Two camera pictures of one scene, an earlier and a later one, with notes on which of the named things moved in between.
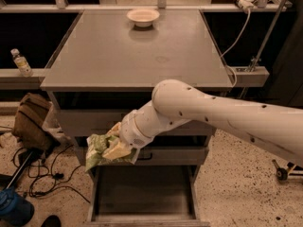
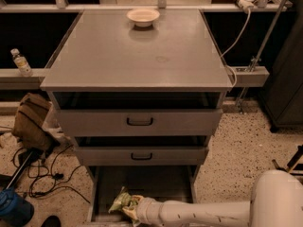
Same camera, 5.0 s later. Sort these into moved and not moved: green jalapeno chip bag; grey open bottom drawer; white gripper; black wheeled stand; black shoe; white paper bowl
Moved: white gripper; green jalapeno chip bag
Not moved: black wheeled stand; black shoe; grey open bottom drawer; white paper bowl
